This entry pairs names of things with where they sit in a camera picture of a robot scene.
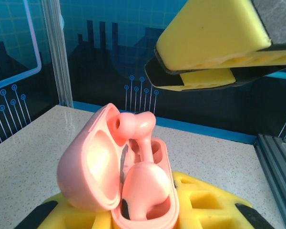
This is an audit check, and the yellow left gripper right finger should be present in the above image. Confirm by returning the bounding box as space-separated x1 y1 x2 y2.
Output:
171 170 277 229

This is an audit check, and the aluminium frame post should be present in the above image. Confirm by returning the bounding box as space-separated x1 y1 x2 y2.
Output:
41 0 74 108

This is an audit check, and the pink earbud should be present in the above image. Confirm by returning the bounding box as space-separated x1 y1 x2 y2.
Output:
113 111 157 167
121 161 174 221

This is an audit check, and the aluminium frame rail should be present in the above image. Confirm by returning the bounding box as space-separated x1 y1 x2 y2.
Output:
254 133 286 210

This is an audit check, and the pink earbud charging case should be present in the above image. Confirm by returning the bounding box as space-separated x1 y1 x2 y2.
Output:
56 103 181 229

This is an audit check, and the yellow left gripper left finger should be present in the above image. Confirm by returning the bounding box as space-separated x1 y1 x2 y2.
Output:
18 190 115 229

